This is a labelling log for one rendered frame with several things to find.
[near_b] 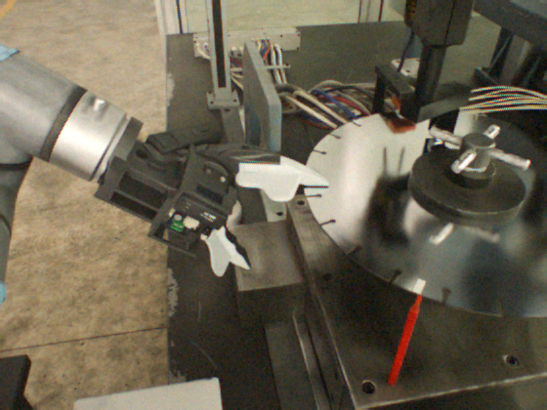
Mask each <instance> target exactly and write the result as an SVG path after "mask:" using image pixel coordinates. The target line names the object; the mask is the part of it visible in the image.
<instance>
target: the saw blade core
mask: <svg viewBox="0 0 547 410"><path fill-rule="evenodd" d="M475 117H476V115H475V114H470V113H463V112H460V113H459V115H458V119H457V122H456V125H455V131H454V134H455V135H457V136H460V137H463V136H465V135H467V134H469V133H482V134H483V133H484V132H485V131H486V130H487V129H488V128H489V127H490V126H491V125H497V126H498V127H499V129H500V131H499V133H497V134H496V135H495V136H494V138H493V140H494V143H495V147H494V148H497V149H500V150H502V151H505V152H508V153H510V154H513V155H515V156H517V157H522V158H524V159H527V160H529V162H530V164H529V165H528V167H527V169H526V170H521V169H518V168H517V167H514V166H511V165H509V167H510V168H512V169H513V170H514V171H515V172H516V173H518V175H519V176H520V177H521V178H522V180H523V181H524V182H525V187H526V196H525V200H524V202H523V205H522V206H521V207H520V209H519V210H518V212H517V213H515V214H512V215H510V216H509V217H507V218H504V219H501V220H495V221H472V220H466V219H462V218H458V217H455V216H452V215H449V214H448V213H443V212H441V211H439V210H437V209H436V208H434V207H433V206H431V205H428V204H427V203H425V201H424V200H423V199H421V198H420V197H419V196H417V194H416V192H415V191H414V189H413V188H412V187H411V185H410V182H409V173H410V170H411V166H412V164H413V163H414V161H415V160H416V158H417V157H418V156H420V155H421V154H424V153H427V152H429V151H432V150H436V149H442V148H459V147H458V146H455V145H453V144H451V143H447V142H444V141H437V140H433V139H432V137H430V135H429V132H430V131H429V130H428V126H429V122H430V119H429V120H427V121H424V122H420V123H418V124H415V123H414V122H412V121H408V120H407V119H406V118H404V117H402V116H400V115H399V112H398V111H393V112H382V113H380V115H379V114H378V113H377V114H374V115H370V116H366V117H363V118H361V119H358V120H354V121H353V123H352V122H349V123H348V124H345V125H343V126H341V128H337V129H335V130H334V131H332V133H330V135H328V136H325V137H324V138H323V140H322V141H320V142H319V144H317V145H316V146H315V149H314V151H313V152H311V154H310V156H309V158H308V160H307V165H306V166H307V167H308V168H310V169H312V170H315V171H316V172H318V173H319V174H321V175H322V176H324V177H325V178H326V179H328V180H329V187H310V186H306V185H304V190H305V195H306V197H307V204H308V206H309V208H310V210H311V212H312V214H313V215H314V217H315V219H316V222H317V223H318V225H319V226H320V225H322V226H321V229H322V230H324V233H325V234H326V235H327V236H328V238H329V239H331V240H332V241H333V243H334V244H335V245H336V246H337V247H338V248H340V249H341V251H343V252H344V253H345V254H346V255H349V254H350V253H351V252H353V251H354V250H355V249H356V248H361V249H360V250H356V251H355V252H353V253H352V254H351V255H350V258H351V259H352V260H354V261H355V262H356V263H358V264H359V265H361V266H362V267H364V268H366V270H368V271H369V272H371V273H374V274H375V275H376V276H378V277H380V278H382V279H383V280H384V281H388V282H389V281H390V280H391V279H392V277H393V275H394V273H395V271H398V272H400V274H398V276H397V277H396V278H395V279H394V281H392V284H393V285H395V286H397V287H399V288H400V289H403V290H405V291H407V292H409V293H411V294H413V295H415V296H418V295H419V296H422V298H424V299H427V300H429V301H432V302H434V303H437V304H440V305H441V304H442V297H443V291H442V290H447V292H448V293H449V294H447V299H446V304H445V305H446V306H448V307H451V308H457V309H461V310H464V311H470V312H475V313H479V314H485V315H490V316H496V317H501V310H500V307H499V304H498V303H496V302H495V301H499V302H501V303H502V306H501V308H502V310H503V314H504V317H505V318H528V319H542V318H547V138H546V135H544V134H539V133H538V132H535V131H532V130H531V129H529V128H526V127H524V126H521V125H515V124H514V125H512V126H511V128H510V129H508V127H509V125H511V123H509V122H506V121H502V120H499V119H495V118H492V117H487V116H479V115H478V120H475ZM382 118H383V119H385V120H383V119H382ZM337 138H341V139H337ZM545 138H546V139H545ZM543 139H545V140H544V142H543V141H542V140H543ZM323 153H325V154H323ZM318 196H321V197H318ZM329 222H335V223H329ZM328 223H329V224H328ZM418 279H420V280H424V281H425V283H424V288H423V289H422V291H421V294H418V293H415V292H414V291H413V289H414V288H415V285H416V281H417V280H418Z"/></svg>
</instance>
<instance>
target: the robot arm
mask: <svg viewBox="0 0 547 410"><path fill-rule="evenodd" d="M126 116H127V112H126V110H124V109H123V108H121V107H117V106H116V105H115V104H113V103H111V102H109V101H108V100H105V99H104V98H103V97H102V96H98V95H96V94H94V93H91V92H90V91H87V89H85V88H83V87H82V86H79V85H77V84H75V83H74V82H72V81H71V80H69V79H66V78H65V77H63V76H61V75H59V74H58V73H57V72H54V71H52V70H51V69H50V68H48V67H46V66H45V65H41V64H40V63H38V62H37V61H34V60H33V59H30V58H28V57H26V56H24V55H23V54H22V53H20V51H19V50H17V49H16V48H12V49H11V48H9V47H8V46H6V45H2V44H1V43H0V308H1V306H2V304H3V302H4V301H5V299H6V284H5V283H6V281H5V275H6V269H7V263H8V257H9V251H10V245H11V240H12V229H13V222H14V215H15V210H16V203H17V198H18V195H19V192H20V188H21V184H22V182H23V181H24V179H25V176H26V173H27V171H28V169H29V166H30V165H31V163H32V161H33V159H34V157H36V158H41V159H42V160H44V161H46V162H48V163H49V164H50V165H55V166H56V167H58V168H60V169H62V170H63V171H65V172H67V173H70V174H72V175H74V176H76V177H77V178H79V179H81V180H83V181H87V182H90V181H92V180H93V178H95V179H97V180H98V181H97V184H99V188H97V190H96V192H95V194H94V196H93V197H97V198H98V199H100V200H102V201H104V202H105V203H107V204H109V205H113V206H115V207H117V208H119V209H121V210H122V211H124V212H126V213H130V214H132V215H134V216H136V217H137V218H140V219H142V220H144V221H145V222H149V223H151V226H150V229H149V231H148V234H147V237H149V238H152V239H154V240H157V241H159V242H160V243H162V244H165V245H167V246H168V247H172V248H175V249H177V250H178V251H180V252H182V253H185V254H186V255H188V256H192V257H194V258H196V257H197V253H198V248H199V244H200V240H199V239H201V240H205V241H206V243H207V244H208V246H209V248H210V260H211V267H212V269H213V271H214V272H215V273H216V274H217V275H219V276H222V275H223V274H224V273H225V271H226V269H227V266H228V263H229V262H232V263H233V264H235V265H237V266H241V267H245V268H246V269H250V268H251V264H250V261H249V258H248V256H247V253H246V251H245V248H243V247H242V246H241V245H239V244H238V243H237V241H236V238H235V235H234V234H233V233H231V232H230V231H229V230H228V229H227V220H228V216H229V215H231V214H232V210H233V206H234V205H235V204H236V197H237V189H235V188H234V187H235V183H237V184H238V185H240V186H243V187H259V188H261V189H262V190H263V191H264V192H265V194H266V195H268V196H269V198H270V199H271V200H273V201H280V202H284V201H288V200H290V199H291V198H292V197H293V196H294V195H295V192H296V190H297V188H298V184H300V185H306V186H310V187H329V180H328V179H326V178H325V177H324V176H322V175H321V174H319V173H318V172H316V171H315V170H312V169H310V168H308V167H307V166H305V165H303V164H301V163H299V162H298V161H293V160H291V159H289V158H286V157H283V156H280V155H279V153H277V152H271V151H269V150H266V149H263V148H261V147H258V146H256V145H254V144H250V143H248V144H245V143H228V144H219V141H220V140H221V138H222V137H223V136H221V135H220V134H219V132H218V131H217V130H216V129H215V128H213V127H212V126H211V124H210V123H209V122H208V123H203V124H199V125H194V126H191V127H186V128H183V129H174V130H170V131H165V132H161V133H156V134H152V135H148V137H147V138H146V141H145V142H143V141H141V140H139V139H138V135H139V133H140V131H141V130H142V128H143V126H144V123H145V122H142V121H140V120H139V119H137V118H135V117H133V116H131V119H130V120H128V119H127V118H126ZM127 170H128V171H127ZM231 172H235V173H237V175H236V177H235V178H232V177H231ZM169 225H170V226H169ZM165 229H166V230H170V231H172V232H174V233H176V234H177V235H180V236H182V237H183V238H184V239H185V241H186V242H187V243H188V246H187V249H186V248H185V247H180V246H178V245H177V244H175V243H173V242H170V241H168V240H167V239H165V238H163V235H164V231H165ZM181 230H182V231H181ZM183 231H184V232H183ZM196 238H197V239H196Z"/></svg>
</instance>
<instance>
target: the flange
mask: <svg viewBox="0 0 547 410"><path fill-rule="evenodd" d="M458 150H459V148H442V149H436V150H432V151H429V152H427V153H424V154H421V155H420V156H418V157H417V158H416V160H415V161H414V163H413V164H412V166H411V170H410V173H409V182H410V185H411V187H412V188H413V189H414V191H415V192H416V194H417V196H419V197H420V198H421V199H423V200H424V201H425V203H427V204H428V205H431V206H433V207H434V208H436V209H437V210H439V211H441V212H443V213H448V214H449V215H452V216H455V217H458V218H462V219H466V220H472V221H495V220H501V219H504V218H507V217H509V216H510V215H512V214H515V213H517V212H518V210H519V209H520V207H521V206H522V205H523V202H524V200H525V196H526V187H525V182H524V181H523V180H522V178H521V177H520V176H519V175H518V173H516V172H515V171H514V170H513V169H512V168H510V167H509V165H506V164H504V163H502V162H499V161H496V160H494V159H492V158H490V161H489V163H488V164H487V165H486V169H485V170H484V171H483V172H481V173H477V172H466V171H464V170H463V171H462V172H460V173H456V172H453V171H452V170H451V165H452V164H454V163H455V162H456V160H457V154H458Z"/></svg>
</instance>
